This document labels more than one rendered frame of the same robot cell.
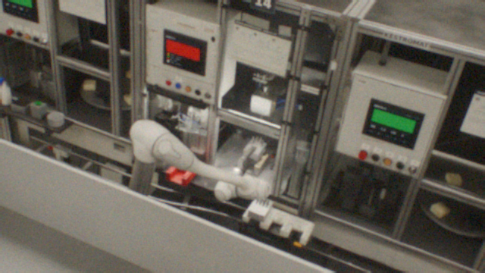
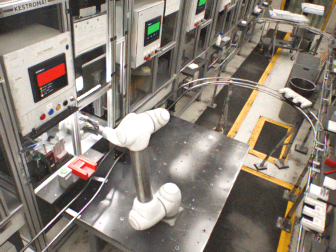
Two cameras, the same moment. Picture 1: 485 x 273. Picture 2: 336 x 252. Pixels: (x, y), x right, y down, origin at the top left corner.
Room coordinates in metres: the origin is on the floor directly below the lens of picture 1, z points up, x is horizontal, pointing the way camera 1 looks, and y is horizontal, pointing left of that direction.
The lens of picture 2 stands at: (1.94, 1.69, 2.42)
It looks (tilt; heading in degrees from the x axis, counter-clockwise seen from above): 37 degrees down; 272
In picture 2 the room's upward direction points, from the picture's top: 8 degrees clockwise
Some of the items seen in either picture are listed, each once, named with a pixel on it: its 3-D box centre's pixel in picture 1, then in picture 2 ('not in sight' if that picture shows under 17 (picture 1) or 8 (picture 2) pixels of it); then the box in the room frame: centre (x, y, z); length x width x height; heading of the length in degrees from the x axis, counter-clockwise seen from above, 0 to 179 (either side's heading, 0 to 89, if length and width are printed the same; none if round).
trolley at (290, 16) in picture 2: not in sight; (282, 33); (-0.06, -5.04, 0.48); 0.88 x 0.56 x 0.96; 178
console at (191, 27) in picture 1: (191, 48); (31, 77); (2.78, 0.34, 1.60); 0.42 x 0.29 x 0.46; 70
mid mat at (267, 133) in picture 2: not in sight; (271, 138); (0.61, -1.66, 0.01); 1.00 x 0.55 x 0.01; 70
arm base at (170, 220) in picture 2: not in sight; (168, 208); (1.90, 0.36, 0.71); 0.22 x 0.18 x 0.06; 70
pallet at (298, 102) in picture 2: not in sight; (293, 99); (0.67, -1.33, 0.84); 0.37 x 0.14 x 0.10; 128
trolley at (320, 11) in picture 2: not in sight; (306, 24); (-0.88, -6.10, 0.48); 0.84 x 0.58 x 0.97; 78
